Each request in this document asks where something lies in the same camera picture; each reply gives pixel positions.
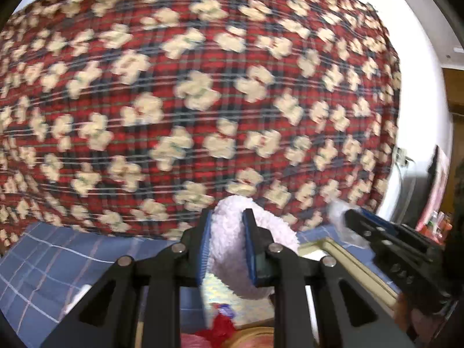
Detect red plaid bear quilt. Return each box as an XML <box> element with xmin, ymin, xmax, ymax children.
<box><xmin>1</xmin><ymin>0</ymin><xmax>401</xmax><ymax>249</ymax></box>

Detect wall power socket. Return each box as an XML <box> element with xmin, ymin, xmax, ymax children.
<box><xmin>393</xmin><ymin>147</ymin><xmax>414</xmax><ymax>167</ymax></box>

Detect red embroidered drawstring pouch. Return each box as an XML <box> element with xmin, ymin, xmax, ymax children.
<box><xmin>195</xmin><ymin>313</ymin><xmax>237</xmax><ymax>348</ymax></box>

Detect red plastic bag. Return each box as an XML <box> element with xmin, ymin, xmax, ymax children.
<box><xmin>416</xmin><ymin>211</ymin><xmax>452</xmax><ymax>245</ymax></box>

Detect white gauze roll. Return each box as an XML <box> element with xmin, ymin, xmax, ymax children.
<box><xmin>61</xmin><ymin>284</ymin><xmax>91</xmax><ymax>317</ymax></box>

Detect tissue box green dots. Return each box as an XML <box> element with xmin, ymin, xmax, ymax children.
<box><xmin>201</xmin><ymin>273</ymin><xmax>274</xmax><ymax>328</ymax></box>

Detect clear bag white cotton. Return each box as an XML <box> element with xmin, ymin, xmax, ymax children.
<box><xmin>326</xmin><ymin>199</ymin><xmax>369</xmax><ymax>249</ymax></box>

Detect wooden door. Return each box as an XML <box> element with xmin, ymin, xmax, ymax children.
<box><xmin>441</xmin><ymin>68</ymin><xmax>463</xmax><ymax>215</ymax></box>

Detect blue plaid tablecloth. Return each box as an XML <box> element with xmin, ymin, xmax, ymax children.
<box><xmin>0</xmin><ymin>221</ymin><xmax>341</xmax><ymax>348</ymax></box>

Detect gold rectangular tin box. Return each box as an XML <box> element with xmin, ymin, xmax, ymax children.
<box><xmin>298</xmin><ymin>237</ymin><xmax>398</xmax><ymax>316</ymax></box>

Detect round gold tin pink lid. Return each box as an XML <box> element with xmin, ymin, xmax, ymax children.
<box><xmin>222</xmin><ymin>327</ymin><xmax>274</xmax><ymax>348</ymax></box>

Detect black monitor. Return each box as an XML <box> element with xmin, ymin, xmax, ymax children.
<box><xmin>415</xmin><ymin>145</ymin><xmax>450</xmax><ymax>232</ymax></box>

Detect pink white crochet cloth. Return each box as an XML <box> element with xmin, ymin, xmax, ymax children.
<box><xmin>181</xmin><ymin>333</ymin><xmax>212</xmax><ymax>348</ymax></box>

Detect pale pink fluffy pad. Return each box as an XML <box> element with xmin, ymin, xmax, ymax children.
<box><xmin>209</xmin><ymin>195</ymin><xmax>299</xmax><ymax>300</ymax></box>

